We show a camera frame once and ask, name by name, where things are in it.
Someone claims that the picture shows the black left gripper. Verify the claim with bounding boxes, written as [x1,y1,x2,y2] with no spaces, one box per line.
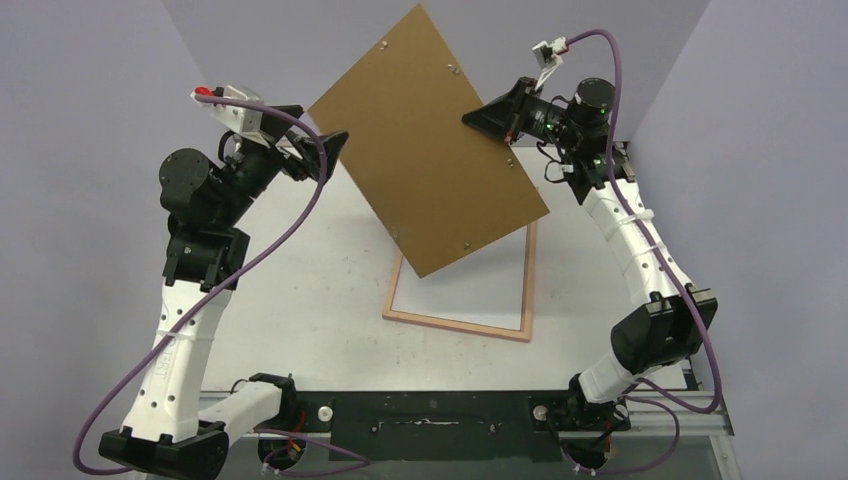
[215,105,347,226]

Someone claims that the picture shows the brown backing board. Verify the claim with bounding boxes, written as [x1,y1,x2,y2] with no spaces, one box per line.
[309,5,548,277]

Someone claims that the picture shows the blue landscape photo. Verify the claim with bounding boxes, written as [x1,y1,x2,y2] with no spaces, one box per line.
[390,228,530,331]

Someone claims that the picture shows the pink wooden photo frame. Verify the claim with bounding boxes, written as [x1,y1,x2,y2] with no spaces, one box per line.
[382,220,539,343]

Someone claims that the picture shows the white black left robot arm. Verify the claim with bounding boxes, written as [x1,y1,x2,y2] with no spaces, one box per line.
[98,131,349,479]

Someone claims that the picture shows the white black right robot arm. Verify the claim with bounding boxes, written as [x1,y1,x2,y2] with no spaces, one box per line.
[461,77,718,429]

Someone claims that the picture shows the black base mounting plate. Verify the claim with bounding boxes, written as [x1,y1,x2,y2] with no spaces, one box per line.
[261,390,631,462]

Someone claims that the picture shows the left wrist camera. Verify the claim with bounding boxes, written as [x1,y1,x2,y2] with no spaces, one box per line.
[191,85,291,147]

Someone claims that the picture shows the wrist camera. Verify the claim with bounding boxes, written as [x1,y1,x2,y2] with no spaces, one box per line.
[531,36,569,91]
[191,85,291,147]

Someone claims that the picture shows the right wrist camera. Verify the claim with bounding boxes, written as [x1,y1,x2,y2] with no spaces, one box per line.
[531,36,569,91]

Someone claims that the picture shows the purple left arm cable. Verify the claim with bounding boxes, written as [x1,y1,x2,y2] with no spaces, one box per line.
[71,92,369,477]

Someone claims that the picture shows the aluminium front rail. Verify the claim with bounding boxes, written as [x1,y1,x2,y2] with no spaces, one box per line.
[137,389,735,440]

